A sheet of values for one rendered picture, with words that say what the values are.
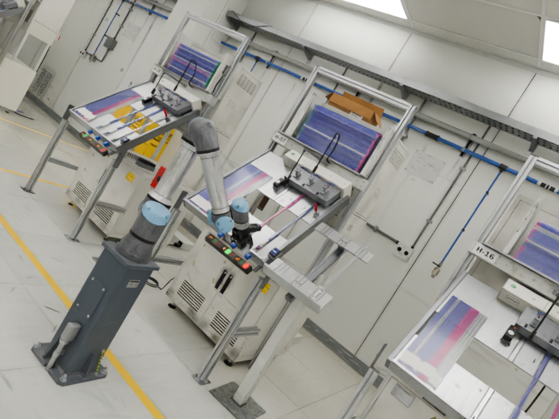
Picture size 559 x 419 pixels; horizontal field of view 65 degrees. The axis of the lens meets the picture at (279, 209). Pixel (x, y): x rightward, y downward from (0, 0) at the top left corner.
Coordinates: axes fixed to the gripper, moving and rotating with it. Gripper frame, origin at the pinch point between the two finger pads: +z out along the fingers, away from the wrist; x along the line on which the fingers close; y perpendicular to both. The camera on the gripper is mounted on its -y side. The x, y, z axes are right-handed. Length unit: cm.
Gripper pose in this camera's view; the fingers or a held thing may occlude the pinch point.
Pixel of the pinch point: (247, 249)
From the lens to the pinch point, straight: 227.5
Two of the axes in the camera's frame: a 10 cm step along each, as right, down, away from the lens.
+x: 7.1, 4.8, -5.1
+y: -7.0, 4.9, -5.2
